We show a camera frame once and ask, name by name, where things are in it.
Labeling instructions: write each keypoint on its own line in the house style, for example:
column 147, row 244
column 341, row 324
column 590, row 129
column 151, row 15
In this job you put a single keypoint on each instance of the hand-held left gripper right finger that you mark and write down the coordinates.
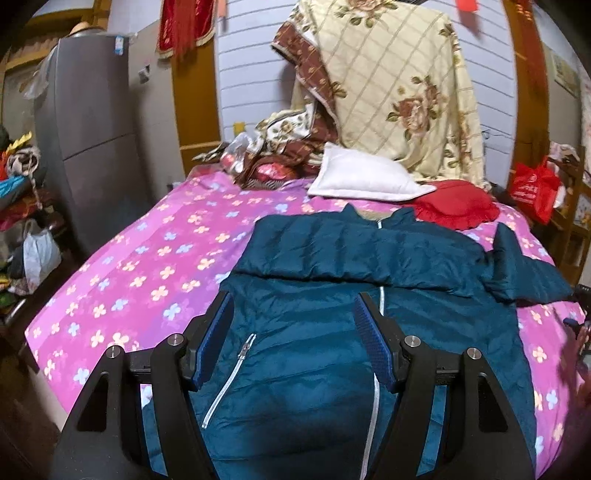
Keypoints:
column 369, row 332

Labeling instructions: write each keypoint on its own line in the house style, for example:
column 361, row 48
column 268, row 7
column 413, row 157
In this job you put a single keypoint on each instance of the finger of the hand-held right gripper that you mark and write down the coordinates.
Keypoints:
column 574, row 322

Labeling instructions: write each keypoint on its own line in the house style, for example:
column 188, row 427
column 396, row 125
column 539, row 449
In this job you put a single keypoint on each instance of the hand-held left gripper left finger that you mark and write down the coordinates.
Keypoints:
column 213, row 334

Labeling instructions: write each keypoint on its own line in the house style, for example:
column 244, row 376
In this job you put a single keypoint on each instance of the teal puffer jacket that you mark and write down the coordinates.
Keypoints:
column 300, row 369

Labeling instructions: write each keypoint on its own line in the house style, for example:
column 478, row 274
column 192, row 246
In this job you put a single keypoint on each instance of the pile of colourful clothes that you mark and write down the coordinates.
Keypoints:
column 21, row 184

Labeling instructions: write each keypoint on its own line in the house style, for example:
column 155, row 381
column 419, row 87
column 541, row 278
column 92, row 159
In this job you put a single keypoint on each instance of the person's right hand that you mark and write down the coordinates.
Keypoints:
column 575, row 369

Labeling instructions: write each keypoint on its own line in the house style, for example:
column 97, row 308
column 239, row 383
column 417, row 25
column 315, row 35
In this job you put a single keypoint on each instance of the pink floral bed sheet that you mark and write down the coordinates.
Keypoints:
column 138, row 277

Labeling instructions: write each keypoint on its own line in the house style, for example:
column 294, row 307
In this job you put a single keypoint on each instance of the wooden shelf rack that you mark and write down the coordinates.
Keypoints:
column 572, row 217

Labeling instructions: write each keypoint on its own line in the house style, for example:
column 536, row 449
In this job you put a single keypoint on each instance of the red shopping bag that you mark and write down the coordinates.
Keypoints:
column 533, row 189

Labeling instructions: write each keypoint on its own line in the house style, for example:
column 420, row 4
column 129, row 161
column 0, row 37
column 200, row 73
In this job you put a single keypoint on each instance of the red frilled cushion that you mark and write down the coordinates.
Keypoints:
column 455, row 205

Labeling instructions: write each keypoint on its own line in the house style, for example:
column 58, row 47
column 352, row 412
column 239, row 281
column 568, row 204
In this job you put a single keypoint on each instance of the white pillow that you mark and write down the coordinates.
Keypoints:
column 360, row 177

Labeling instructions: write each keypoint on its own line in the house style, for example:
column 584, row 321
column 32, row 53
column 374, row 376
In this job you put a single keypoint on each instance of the shiny red patterned cloth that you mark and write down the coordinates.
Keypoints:
column 274, row 171

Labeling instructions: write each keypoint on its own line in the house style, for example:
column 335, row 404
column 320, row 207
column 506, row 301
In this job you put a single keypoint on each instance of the white plastic bag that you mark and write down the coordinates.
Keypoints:
column 40, row 258

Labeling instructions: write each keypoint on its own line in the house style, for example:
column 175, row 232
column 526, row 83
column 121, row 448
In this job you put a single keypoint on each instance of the grey refrigerator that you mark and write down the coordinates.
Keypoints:
column 87, row 138

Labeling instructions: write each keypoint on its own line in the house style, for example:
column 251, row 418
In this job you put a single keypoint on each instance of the cream floral quilt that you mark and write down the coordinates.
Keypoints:
column 392, row 78

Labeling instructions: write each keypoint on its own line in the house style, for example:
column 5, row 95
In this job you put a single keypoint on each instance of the brown floral blanket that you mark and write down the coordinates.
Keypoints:
column 314, row 69

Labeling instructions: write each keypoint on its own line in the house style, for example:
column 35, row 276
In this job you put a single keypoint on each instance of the red fringed hanging cloth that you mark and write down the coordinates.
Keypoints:
column 184, row 23

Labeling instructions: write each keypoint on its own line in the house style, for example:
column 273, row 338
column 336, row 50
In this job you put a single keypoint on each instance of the yellow wall socket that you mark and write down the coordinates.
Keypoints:
column 238, row 126

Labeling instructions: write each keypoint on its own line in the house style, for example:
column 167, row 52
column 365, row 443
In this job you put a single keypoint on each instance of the wooden door frame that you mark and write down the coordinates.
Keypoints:
column 528, row 92
column 196, row 106

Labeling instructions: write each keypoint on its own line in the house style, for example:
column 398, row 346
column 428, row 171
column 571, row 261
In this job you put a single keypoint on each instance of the framed wall picture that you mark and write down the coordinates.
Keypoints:
column 567, row 74

